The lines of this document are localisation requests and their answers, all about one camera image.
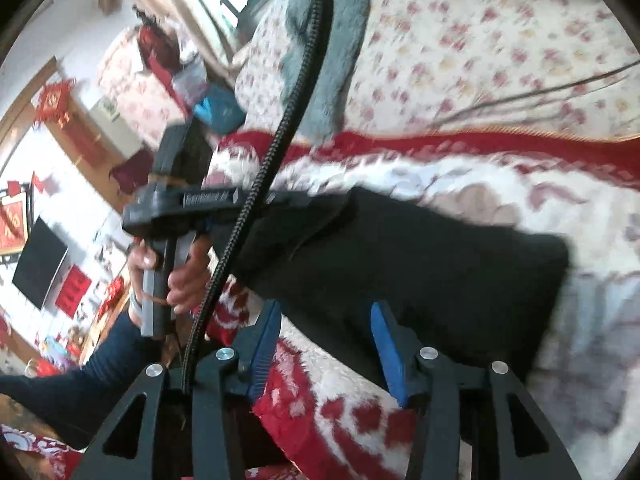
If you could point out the floral pillow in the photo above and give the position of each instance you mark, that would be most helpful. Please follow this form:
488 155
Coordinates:
130 95

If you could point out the grey plastic bag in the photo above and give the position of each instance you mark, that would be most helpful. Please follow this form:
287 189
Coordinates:
190 82

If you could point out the person's left hand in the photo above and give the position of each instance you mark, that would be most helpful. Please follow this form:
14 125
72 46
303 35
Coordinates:
187 275

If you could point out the red wall poster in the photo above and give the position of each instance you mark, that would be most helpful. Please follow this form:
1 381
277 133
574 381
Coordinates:
12 225

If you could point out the red knot wall decoration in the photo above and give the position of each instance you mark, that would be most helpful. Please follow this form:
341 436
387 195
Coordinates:
52 102

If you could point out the beige curtain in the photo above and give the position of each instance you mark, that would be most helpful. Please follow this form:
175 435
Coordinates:
200 35

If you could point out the dark red cushion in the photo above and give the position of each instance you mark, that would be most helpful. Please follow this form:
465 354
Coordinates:
132 172

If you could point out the red and white plush blanket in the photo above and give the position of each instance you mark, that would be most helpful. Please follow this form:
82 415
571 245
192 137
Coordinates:
500 185

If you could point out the black pants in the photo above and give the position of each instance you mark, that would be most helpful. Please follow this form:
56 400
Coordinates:
425 270

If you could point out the blue plastic bag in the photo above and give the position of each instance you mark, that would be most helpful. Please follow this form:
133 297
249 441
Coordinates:
220 110

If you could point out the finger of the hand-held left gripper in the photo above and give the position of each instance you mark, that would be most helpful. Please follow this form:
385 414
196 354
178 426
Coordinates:
220 230
292 200

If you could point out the floral print quilt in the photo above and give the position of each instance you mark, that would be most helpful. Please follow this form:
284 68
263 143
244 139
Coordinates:
475 35

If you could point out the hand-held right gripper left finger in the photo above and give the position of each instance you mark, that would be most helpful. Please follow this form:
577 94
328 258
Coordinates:
262 355

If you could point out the grey-green fleece blanket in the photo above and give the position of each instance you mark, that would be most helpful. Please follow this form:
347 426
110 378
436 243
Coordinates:
340 60

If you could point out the person's left forearm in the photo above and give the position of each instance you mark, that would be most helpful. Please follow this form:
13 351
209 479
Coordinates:
75 390

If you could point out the dark red cloth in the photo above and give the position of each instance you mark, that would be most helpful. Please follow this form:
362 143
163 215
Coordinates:
157 55

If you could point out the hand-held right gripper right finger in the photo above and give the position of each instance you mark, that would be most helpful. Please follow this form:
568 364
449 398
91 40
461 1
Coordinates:
390 355

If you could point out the black television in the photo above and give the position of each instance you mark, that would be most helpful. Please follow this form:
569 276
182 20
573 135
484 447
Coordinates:
40 260

